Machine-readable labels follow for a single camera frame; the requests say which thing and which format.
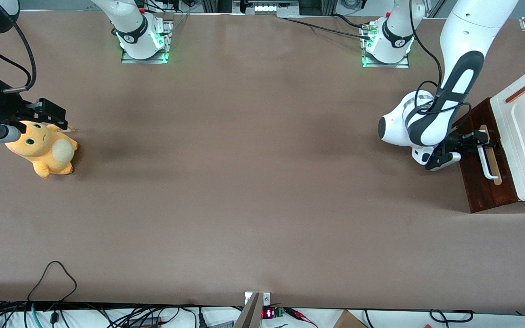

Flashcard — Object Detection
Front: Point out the orange plush toy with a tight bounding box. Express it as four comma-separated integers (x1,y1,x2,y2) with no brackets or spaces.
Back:
5,120,79,179

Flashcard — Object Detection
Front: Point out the orange brown cabinet handle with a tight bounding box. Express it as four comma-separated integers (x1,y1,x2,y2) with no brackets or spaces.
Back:
505,80,525,103

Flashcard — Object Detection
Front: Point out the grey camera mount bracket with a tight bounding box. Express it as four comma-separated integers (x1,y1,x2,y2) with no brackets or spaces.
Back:
233,292,272,328

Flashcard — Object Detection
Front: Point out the black power adapter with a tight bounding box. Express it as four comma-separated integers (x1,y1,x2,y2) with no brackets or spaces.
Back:
128,317,163,328

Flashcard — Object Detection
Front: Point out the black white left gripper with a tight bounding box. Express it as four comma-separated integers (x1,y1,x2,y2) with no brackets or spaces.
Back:
425,130,500,172

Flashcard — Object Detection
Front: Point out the black table cable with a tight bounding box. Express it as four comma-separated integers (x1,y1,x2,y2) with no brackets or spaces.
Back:
333,14,373,31
285,17,368,40

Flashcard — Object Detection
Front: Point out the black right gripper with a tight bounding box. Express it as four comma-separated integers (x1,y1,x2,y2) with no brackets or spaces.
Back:
0,78,69,131

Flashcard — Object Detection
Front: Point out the brown cardboard piece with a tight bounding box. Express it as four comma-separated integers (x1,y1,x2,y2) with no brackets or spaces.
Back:
333,310,368,328

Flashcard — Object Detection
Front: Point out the white metal drawer handle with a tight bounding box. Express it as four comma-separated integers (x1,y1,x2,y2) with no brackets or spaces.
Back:
478,144,499,180

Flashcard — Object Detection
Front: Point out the beige oval handle backplate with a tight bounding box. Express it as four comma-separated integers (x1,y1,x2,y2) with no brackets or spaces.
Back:
479,124,503,186

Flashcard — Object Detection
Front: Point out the grey control device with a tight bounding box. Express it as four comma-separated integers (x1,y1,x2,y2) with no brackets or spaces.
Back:
233,0,299,18

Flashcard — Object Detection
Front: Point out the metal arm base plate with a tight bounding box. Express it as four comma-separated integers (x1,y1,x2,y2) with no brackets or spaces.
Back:
361,20,410,69
121,18,173,64

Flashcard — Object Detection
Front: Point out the dark brown wooden drawer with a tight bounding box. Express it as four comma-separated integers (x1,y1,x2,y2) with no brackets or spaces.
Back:
453,97,519,214

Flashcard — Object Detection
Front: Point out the black looped cable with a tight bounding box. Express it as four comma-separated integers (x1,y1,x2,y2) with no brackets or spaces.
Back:
429,309,474,325
27,261,77,305

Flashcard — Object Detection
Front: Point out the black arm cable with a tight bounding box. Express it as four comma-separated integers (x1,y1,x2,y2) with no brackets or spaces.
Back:
408,0,473,121

